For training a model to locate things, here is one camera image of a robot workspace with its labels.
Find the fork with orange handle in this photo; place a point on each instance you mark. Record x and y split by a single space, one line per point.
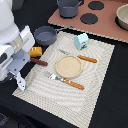
69 82

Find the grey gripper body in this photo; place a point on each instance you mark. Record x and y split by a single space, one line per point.
19 61

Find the grey frying pan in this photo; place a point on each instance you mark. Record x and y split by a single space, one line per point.
46 35

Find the round wooden plate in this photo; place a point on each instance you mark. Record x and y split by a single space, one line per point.
68 66

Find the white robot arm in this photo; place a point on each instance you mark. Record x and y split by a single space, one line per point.
14 44

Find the small white bottle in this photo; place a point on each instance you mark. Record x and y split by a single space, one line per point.
21 82

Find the red-brown sausage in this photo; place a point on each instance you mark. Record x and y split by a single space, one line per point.
38 62

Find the black burner disc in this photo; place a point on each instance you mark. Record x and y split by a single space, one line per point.
89 18
96 5

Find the beige bowl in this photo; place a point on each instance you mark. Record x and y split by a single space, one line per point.
122 15

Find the light blue milk carton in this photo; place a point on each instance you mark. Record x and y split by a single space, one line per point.
81 41

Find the yellow toy bread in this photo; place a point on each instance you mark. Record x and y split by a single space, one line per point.
35 51

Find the knife with orange handle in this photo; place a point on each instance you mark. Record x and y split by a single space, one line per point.
79 56

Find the dark grey cooking pot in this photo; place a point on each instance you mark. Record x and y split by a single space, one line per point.
68 8

